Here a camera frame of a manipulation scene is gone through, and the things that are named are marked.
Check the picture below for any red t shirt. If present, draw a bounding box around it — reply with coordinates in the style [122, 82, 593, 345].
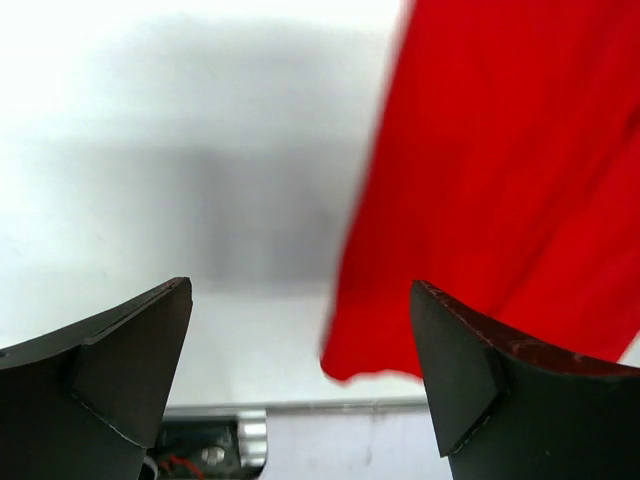
[320, 1, 639, 381]

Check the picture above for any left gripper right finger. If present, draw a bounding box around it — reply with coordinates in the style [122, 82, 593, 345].
[410, 281, 639, 480]

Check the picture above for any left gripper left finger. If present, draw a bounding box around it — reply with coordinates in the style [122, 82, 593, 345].
[1, 277, 193, 480]

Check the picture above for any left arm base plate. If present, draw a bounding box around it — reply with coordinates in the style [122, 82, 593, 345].
[139, 407, 268, 479]

